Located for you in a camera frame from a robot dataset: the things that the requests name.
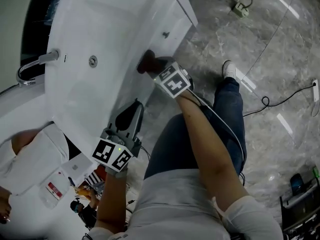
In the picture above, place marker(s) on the person's right leg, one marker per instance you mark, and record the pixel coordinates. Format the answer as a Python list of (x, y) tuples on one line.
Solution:
[(230, 104)]

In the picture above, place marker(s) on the white power strip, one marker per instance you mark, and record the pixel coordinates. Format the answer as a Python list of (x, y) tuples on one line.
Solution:
[(315, 94)]

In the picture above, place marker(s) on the person's right forearm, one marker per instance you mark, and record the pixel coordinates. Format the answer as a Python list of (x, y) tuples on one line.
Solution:
[(205, 139)]

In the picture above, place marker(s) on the person's right shoe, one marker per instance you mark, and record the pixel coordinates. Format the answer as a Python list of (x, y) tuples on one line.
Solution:
[(228, 69)]

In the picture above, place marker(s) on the black white striped box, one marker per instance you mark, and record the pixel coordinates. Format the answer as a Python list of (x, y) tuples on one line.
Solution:
[(93, 179)]

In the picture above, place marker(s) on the brown cloth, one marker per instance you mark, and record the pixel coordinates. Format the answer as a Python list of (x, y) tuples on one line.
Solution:
[(147, 61)]

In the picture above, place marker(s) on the white bag with red label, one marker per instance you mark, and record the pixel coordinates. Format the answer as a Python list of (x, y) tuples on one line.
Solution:
[(53, 190)]

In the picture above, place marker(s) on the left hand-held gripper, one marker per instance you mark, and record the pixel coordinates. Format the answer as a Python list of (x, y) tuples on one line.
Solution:
[(111, 154)]

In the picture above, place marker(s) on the orange box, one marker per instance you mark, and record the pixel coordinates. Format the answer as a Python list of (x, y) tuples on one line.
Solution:
[(102, 170)]

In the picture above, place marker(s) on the dark device with blue screen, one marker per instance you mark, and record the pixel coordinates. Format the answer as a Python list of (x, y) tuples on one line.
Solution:
[(297, 184)]

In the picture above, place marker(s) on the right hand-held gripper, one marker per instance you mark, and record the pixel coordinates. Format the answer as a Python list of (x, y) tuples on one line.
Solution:
[(175, 84)]

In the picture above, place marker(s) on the green item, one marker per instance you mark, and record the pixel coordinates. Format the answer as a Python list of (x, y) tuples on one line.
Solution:
[(316, 171)]

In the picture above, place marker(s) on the metal rack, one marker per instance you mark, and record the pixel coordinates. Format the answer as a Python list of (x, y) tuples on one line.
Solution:
[(300, 209)]

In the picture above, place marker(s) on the person's left hand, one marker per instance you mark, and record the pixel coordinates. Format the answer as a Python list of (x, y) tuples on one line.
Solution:
[(117, 174)]

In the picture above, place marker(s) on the person's white shirt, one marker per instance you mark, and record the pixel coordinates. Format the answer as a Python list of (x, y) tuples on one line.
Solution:
[(175, 204)]

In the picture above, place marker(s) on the white cardboard box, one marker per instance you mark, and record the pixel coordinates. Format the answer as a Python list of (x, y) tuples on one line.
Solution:
[(80, 164)]

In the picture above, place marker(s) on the person's left leg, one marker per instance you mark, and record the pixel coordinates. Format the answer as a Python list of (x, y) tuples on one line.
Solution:
[(170, 146)]

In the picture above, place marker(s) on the person's leg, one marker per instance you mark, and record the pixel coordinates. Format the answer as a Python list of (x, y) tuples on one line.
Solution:
[(170, 146), (230, 104)]

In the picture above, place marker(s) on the chrome sink drain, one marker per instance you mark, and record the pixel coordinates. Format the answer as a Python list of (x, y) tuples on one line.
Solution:
[(93, 61)]

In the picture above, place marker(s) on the black cabinet door handle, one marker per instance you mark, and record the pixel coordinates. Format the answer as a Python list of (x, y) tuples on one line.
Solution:
[(165, 34)]

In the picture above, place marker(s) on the chrome faucet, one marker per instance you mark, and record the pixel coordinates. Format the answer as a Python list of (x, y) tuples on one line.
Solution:
[(47, 57)]

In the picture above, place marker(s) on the beige adapter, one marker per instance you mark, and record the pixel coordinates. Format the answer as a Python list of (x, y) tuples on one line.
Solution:
[(240, 9)]

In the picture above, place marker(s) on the person's left forearm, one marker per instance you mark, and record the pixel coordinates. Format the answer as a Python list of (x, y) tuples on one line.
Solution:
[(110, 204)]

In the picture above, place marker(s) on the white panelled cabinet door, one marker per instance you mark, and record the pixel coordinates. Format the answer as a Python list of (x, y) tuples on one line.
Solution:
[(187, 11)]

